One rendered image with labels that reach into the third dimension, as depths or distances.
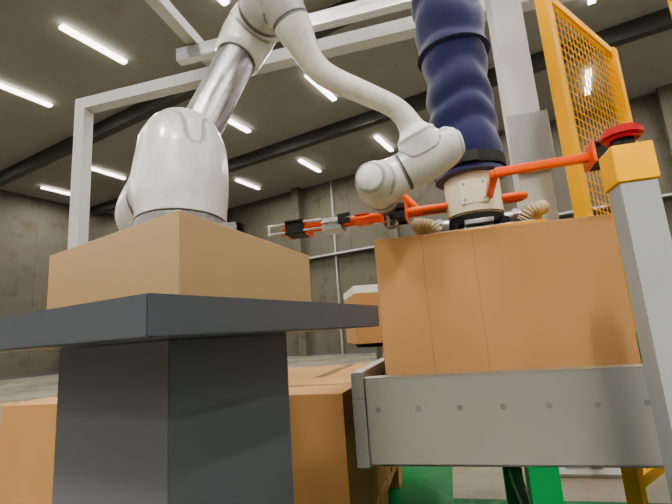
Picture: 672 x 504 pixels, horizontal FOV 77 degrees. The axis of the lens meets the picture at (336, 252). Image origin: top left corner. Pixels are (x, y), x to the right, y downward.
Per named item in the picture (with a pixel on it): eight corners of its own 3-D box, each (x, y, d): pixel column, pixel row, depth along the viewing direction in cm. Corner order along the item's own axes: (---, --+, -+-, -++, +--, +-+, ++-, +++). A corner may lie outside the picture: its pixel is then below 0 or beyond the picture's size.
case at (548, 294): (582, 364, 136) (561, 243, 144) (645, 378, 98) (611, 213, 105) (396, 374, 147) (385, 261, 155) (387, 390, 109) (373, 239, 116)
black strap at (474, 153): (503, 180, 143) (502, 169, 144) (511, 154, 121) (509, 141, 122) (436, 191, 149) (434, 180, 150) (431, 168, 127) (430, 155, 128)
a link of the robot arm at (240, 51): (108, 209, 77) (94, 243, 95) (191, 248, 84) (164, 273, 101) (245, -25, 113) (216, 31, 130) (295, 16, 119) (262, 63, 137)
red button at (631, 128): (637, 153, 81) (633, 134, 82) (654, 138, 74) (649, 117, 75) (596, 160, 83) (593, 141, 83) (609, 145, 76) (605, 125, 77)
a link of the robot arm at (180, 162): (140, 201, 63) (147, 77, 69) (120, 236, 77) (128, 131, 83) (243, 216, 72) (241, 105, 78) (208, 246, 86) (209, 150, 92)
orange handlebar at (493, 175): (564, 198, 129) (562, 187, 130) (593, 162, 101) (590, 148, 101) (286, 238, 154) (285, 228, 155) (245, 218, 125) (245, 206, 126)
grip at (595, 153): (622, 167, 104) (618, 148, 105) (636, 153, 95) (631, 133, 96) (584, 173, 106) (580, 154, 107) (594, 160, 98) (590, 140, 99)
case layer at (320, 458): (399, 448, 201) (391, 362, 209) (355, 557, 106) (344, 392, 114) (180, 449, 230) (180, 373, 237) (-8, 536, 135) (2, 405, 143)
